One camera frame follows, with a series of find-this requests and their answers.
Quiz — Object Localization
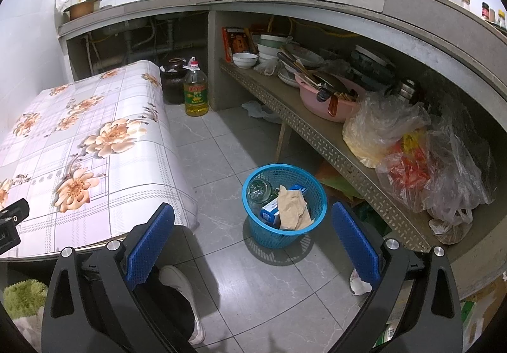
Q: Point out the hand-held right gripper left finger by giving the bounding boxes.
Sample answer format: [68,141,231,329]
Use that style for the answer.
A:
[42,202,177,353]

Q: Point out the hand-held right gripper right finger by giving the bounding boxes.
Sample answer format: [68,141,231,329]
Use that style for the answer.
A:
[329,201,464,353]

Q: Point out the blue plastic basket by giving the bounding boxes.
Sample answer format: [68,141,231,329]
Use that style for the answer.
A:
[242,164,328,250]

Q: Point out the white crumpled wrapper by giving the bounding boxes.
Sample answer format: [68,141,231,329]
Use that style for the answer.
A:
[349,271,373,296]

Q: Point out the person's white shoe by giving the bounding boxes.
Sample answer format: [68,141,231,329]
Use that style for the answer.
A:
[158,266,207,344]

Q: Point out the orange green bag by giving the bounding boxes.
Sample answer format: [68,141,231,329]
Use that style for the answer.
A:
[316,160,383,229]

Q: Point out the brown crumpled paper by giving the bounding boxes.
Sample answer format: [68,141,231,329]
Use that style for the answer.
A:
[276,185,315,231]

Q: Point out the person's dark trouser leg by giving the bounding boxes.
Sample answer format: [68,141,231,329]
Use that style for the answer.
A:
[131,285,197,353]

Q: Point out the green fuzzy mat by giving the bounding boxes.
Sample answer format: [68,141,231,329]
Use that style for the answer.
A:
[2,279,49,332]

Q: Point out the blue white carton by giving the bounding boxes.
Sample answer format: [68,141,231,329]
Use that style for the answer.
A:
[259,186,310,225]

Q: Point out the small bag with brown contents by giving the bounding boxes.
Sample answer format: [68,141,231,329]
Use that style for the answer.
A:
[429,208,473,245]

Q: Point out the glass jar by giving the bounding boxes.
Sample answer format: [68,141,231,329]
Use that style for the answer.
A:
[247,179,280,205]

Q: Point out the clear bag with yellow contents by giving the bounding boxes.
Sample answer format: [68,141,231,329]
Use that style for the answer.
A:
[343,93,431,169]

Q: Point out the perforated metal shelf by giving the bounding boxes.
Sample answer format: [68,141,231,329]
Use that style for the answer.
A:
[219,59,438,252]

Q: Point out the floral tablecloth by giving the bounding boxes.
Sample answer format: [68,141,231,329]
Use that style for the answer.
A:
[0,60,199,258]

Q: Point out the large clear plastic bag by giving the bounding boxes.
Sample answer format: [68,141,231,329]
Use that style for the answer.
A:
[422,125,497,221]

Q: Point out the wooden shelf leg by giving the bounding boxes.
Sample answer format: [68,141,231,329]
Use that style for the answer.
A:
[276,122,292,163]

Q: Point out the green white package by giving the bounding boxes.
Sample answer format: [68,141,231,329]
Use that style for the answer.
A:
[460,299,478,338]

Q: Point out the pink plastic basin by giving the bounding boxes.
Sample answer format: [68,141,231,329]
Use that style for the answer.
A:
[295,73,367,124]

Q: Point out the cardboard box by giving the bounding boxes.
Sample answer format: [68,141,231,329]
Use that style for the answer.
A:
[460,273,507,353]

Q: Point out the cooking oil bottle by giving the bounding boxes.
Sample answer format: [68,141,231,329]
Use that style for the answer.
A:
[183,57,209,117]

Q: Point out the steel pot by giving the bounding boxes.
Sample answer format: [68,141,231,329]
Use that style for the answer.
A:
[390,79,421,101]

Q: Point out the small crumpled plastic bag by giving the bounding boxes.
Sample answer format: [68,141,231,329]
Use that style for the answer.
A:
[253,57,282,77]

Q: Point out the small white bowl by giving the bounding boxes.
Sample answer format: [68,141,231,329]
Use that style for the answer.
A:
[232,52,259,69]

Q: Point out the grey drain pipes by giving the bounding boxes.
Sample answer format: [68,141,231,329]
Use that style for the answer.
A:
[81,18,179,74]

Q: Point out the stack of white bowls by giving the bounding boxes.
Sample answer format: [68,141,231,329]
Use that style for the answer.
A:
[257,34,294,64]

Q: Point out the red printed box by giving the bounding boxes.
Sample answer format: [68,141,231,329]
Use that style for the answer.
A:
[222,27,255,62]

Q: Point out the copper pot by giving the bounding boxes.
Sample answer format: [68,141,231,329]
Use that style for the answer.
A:
[64,0,103,21]

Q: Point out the black handled kitchen knife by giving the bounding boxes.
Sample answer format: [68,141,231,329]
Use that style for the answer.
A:
[276,52,318,86]

